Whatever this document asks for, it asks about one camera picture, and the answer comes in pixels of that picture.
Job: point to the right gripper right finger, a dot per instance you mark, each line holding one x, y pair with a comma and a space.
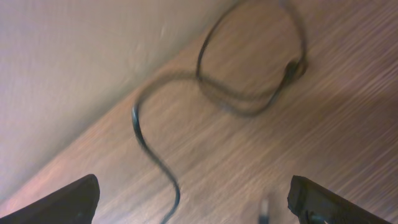
312, 203

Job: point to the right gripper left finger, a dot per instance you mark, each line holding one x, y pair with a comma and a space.
74, 203

